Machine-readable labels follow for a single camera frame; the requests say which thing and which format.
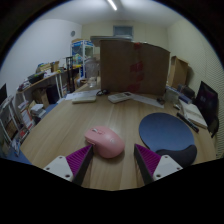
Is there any white open book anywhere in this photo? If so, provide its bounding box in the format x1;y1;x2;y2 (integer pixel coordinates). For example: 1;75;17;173
179;99;208;129

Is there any dark bag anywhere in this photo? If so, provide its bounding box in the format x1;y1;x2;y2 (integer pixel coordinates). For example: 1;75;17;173
178;83;196;99

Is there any large brown cardboard box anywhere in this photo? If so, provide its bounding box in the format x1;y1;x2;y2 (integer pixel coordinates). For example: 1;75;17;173
99;39;171;97

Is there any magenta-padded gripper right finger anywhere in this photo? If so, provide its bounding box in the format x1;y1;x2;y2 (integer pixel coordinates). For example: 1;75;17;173
133;143;184;185

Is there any pink computer mouse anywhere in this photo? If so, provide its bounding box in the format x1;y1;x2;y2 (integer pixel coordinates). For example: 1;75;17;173
83;125;126;159

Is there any ceiling light tube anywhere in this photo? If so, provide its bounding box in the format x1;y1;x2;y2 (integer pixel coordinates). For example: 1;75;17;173
106;0;118;12

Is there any blue and white shelf unit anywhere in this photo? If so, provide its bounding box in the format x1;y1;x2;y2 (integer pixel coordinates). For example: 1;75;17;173
70;39;95;79

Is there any white-framed computer monitor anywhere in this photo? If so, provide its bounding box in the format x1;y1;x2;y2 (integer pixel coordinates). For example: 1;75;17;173
0;83;8;106

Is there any flat white device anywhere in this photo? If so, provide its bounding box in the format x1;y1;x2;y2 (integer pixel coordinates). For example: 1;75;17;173
71;94;98;104

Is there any stack of books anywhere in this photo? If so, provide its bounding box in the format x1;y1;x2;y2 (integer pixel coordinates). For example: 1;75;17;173
18;99;48;131

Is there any black marker pen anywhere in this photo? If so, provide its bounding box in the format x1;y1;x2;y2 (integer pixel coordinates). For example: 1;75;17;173
175;112;200;134

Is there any tall narrow cardboard box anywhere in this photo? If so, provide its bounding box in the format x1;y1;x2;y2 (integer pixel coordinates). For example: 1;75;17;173
167;55;190;89

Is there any blue mouse pad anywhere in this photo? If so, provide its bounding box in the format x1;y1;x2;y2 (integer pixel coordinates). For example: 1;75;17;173
138;112;198;169

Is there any black computer monitor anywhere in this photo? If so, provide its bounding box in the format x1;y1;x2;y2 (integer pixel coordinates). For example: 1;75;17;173
194;80;220;128

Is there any window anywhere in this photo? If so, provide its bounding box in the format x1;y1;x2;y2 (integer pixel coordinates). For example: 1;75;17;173
112;25;134;38

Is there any clear plastic jar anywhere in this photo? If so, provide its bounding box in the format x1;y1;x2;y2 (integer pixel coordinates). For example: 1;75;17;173
84;56;101;88

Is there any small white desk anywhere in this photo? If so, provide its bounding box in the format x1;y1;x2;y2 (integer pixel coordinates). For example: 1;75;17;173
0;96;21;148

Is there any blue book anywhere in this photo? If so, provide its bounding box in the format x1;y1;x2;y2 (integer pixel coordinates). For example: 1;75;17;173
164;85;194;104

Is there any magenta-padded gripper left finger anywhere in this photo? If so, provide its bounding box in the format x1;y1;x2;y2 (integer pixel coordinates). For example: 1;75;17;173
43;144;95;187

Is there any black office chair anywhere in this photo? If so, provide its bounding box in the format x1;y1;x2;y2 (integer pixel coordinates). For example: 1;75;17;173
208;114;221;138

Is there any long wooden cluttered desk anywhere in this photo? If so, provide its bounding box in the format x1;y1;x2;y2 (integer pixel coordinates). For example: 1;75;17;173
15;64;83;108

